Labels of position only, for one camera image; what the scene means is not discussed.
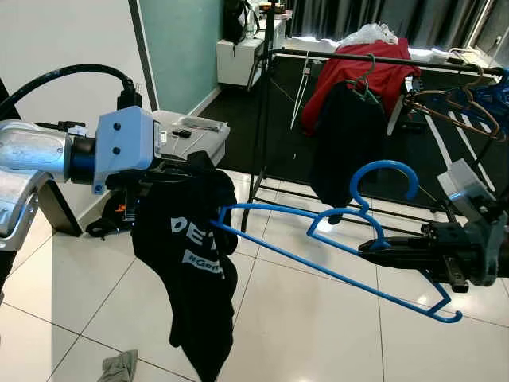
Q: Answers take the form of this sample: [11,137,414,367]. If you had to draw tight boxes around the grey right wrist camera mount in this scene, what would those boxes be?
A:
[437,159,499,229]

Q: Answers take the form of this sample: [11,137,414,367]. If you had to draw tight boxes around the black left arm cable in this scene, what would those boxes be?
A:
[0,64,144,120]

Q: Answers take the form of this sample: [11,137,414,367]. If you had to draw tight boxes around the blue plastic hanger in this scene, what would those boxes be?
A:
[216,159,464,323]
[477,72,509,120]

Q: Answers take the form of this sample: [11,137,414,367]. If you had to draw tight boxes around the black metal clothes rack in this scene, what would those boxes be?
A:
[243,0,509,240]

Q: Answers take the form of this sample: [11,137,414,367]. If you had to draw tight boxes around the dark striped curtains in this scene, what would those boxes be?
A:
[288,0,509,50]

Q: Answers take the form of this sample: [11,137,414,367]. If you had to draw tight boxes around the black floor bag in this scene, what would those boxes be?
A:
[84,187,142,240]

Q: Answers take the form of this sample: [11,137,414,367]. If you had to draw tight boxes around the white wire hanger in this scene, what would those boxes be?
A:
[290,52,313,130]

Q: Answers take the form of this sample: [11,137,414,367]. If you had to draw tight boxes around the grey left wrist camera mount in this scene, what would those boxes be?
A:
[94,106,165,196]

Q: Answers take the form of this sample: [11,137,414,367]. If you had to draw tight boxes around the green plastic hanger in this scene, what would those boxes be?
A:
[352,52,384,104]

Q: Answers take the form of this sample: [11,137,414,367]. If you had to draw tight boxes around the white crumpled cloth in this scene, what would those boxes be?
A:
[342,22,398,47]

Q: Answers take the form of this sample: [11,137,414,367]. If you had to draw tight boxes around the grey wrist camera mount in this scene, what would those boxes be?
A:
[437,159,499,229]
[94,106,165,196]

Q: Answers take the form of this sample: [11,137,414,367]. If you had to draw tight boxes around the black backpack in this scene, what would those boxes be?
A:
[223,0,250,43]

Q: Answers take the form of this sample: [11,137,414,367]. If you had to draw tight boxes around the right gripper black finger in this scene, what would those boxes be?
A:
[362,232,434,250]
[359,248,434,268]

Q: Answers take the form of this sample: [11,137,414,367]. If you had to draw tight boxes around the grey flat remote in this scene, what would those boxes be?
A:
[177,116,226,131]

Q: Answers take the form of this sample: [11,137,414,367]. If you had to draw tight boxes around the navy blue hung garment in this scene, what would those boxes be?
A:
[309,80,388,209]

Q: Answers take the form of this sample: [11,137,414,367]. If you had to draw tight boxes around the grey green garment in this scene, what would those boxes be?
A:
[98,349,141,382]

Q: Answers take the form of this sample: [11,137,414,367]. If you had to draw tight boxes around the dark navy printed shirt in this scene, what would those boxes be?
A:
[131,151,239,382]

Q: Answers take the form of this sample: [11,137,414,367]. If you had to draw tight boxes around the red cloth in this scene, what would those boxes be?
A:
[301,38,422,132]

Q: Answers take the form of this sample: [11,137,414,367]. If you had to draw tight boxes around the white shelf unit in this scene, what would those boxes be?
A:
[216,12,293,87]

